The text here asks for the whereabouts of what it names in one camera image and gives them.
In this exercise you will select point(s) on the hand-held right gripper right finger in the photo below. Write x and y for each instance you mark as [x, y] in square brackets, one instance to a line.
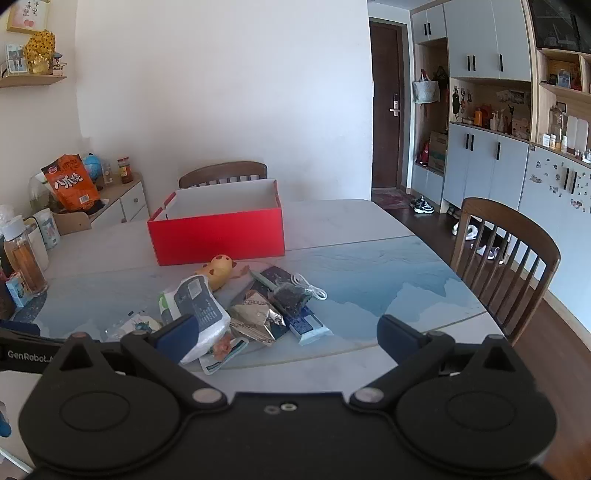
[397, 334]

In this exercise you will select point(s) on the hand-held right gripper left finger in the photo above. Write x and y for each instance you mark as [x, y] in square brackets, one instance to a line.
[178, 332]

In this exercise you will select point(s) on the white tissue pack dark label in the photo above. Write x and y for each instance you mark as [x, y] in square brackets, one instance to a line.
[203, 304]

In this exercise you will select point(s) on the yellow rubber toy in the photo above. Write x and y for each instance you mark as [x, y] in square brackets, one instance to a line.
[217, 270]

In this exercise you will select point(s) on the silver brown foil packet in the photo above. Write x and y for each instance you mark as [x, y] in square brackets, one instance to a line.
[251, 318]

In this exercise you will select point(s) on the blue packet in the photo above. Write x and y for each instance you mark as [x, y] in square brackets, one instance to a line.
[307, 327]

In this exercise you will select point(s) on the red cardboard box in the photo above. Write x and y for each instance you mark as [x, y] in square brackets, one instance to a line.
[217, 235]

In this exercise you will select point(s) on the black snack packet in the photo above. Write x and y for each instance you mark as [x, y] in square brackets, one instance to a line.
[291, 297]

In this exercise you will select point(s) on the white marble desktop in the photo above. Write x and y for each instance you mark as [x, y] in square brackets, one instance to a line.
[369, 258]

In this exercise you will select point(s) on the clear plastic packet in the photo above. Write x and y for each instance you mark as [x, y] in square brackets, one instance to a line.
[134, 323]

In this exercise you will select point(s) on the small packet orange print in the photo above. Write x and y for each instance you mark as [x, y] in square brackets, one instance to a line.
[226, 351]

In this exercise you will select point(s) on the small blue carton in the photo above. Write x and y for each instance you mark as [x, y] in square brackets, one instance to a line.
[18, 288]

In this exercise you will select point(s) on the clear tea water bottle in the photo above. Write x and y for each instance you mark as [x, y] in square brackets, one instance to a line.
[25, 263]

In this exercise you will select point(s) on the pale green pen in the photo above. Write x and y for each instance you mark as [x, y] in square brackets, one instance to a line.
[263, 278]

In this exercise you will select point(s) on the dark blue card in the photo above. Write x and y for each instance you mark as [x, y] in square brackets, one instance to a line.
[279, 272]

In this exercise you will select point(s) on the white shoes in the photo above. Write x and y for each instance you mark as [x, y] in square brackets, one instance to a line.
[466, 230]

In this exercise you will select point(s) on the white printed canister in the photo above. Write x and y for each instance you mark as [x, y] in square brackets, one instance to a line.
[46, 228]

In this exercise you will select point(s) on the black white sneakers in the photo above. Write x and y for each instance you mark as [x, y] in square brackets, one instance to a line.
[422, 205]

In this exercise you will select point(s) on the patterned door rug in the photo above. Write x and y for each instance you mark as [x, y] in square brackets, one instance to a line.
[392, 198]

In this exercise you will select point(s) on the white sideboard cabinet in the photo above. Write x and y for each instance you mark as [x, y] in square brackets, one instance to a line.
[131, 203]

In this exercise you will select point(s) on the wooden organizer tray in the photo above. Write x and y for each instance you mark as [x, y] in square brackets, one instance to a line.
[71, 224]

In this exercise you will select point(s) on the red-lid glass jar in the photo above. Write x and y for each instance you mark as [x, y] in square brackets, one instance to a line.
[124, 171]

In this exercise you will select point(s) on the wooden spindle-back chair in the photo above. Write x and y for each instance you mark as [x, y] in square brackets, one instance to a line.
[531, 230]

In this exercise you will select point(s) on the wooden chair dark seat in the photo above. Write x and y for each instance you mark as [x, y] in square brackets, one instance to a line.
[221, 168]

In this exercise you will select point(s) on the small glass bottle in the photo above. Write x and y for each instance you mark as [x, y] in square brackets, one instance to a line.
[108, 174]

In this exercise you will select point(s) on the orange snack bag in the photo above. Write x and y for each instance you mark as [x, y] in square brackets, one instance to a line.
[69, 184]

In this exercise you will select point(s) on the red bag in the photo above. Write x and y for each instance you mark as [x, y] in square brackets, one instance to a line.
[423, 154]

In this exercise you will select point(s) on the brown cardboard carton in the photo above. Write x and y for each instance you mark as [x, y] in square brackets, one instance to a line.
[438, 152]

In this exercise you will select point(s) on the blue globe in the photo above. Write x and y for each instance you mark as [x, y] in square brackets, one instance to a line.
[91, 166]

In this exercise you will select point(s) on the brown entrance door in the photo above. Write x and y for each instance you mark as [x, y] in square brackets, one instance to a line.
[385, 138]

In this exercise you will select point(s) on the hanging grey tote bag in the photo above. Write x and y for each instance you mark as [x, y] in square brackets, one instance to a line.
[425, 90]

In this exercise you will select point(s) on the grey wooden cabinet unit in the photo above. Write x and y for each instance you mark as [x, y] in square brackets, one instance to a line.
[475, 41]

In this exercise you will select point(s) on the golden ornament tree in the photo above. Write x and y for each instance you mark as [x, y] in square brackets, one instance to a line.
[40, 48]

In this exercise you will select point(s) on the wooden wall shelf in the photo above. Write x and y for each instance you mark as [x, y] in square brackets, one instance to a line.
[32, 81]

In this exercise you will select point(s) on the framed wall picture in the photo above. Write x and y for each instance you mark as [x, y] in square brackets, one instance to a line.
[28, 16]

